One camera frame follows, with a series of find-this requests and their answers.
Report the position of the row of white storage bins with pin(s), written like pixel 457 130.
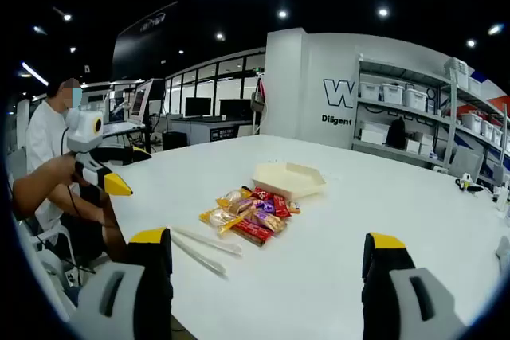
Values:
pixel 392 93

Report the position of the white food tongs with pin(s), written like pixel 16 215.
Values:
pixel 207 241

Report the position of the stack of white boxes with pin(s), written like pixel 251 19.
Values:
pixel 374 135

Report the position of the white pump bottle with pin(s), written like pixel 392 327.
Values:
pixel 501 198

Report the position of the pile of snack packets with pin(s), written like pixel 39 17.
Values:
pixel 255 216

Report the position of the cream hexagonal container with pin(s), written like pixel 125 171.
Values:
pixel 287 178

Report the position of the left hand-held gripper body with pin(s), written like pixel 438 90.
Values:
pixel 81 131

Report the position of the black hanging banner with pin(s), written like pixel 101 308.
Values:
pixel 139 49

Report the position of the white plastic chair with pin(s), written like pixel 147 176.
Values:
pixel 53 232

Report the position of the black bag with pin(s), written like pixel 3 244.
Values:
pixel 396 133

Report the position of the person's left hand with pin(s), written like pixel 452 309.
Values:
pixel 68 172

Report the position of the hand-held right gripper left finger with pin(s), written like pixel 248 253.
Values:
pixel 119 300

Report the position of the black desktop monitor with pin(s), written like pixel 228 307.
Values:
pixel 235 108
pixel 198 107

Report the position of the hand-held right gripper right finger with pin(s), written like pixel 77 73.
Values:
pixel 418 304

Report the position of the hanging bag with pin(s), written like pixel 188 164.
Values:
pixel 258 99

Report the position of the tilted kiosk screen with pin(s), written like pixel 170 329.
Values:
pixel 139 103

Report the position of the grey flat case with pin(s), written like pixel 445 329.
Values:
pixel 466 162

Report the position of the spare hand-held gripper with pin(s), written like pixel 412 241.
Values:
pixel 466 184

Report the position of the grey metal storage shelf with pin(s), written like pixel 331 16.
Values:
pixel 450 125

